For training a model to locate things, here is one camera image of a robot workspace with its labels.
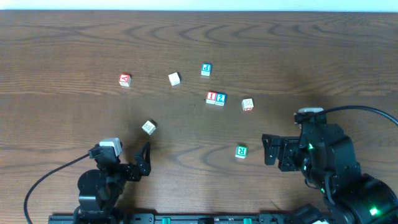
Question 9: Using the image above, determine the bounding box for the left black cable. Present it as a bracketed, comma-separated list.
[23, 152, 91, 224]

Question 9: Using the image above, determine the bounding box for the blue number 2 block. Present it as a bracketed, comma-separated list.
[215, 93, 226, 106]

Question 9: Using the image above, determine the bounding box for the wooden block red side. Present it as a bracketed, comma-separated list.
[242, 98, 254, 111]

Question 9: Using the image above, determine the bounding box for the red letter A block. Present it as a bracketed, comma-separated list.
[119, 73, 132, 87]

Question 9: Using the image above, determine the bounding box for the blue letter P block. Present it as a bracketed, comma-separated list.
[201, 63, 212, 77]

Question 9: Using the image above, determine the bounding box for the green letter R block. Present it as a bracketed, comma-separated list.
[235, 146, 248, 159]

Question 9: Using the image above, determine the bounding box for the tilted plain wooden block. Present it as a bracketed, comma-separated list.
[142, 120, 157, 135]

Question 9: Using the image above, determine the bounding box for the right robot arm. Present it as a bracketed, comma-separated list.
[262, 113, 397, 223]

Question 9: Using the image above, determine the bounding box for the red letter I block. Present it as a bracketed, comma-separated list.
[206, 91, 217, 105]

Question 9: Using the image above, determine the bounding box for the plain wooden block top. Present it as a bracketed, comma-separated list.
[169, 72, 181, 86]

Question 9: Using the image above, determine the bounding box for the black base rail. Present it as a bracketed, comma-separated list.
[48, 213, 321, 224]

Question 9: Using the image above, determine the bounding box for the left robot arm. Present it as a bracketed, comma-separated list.
[73, 142, 151, 223]

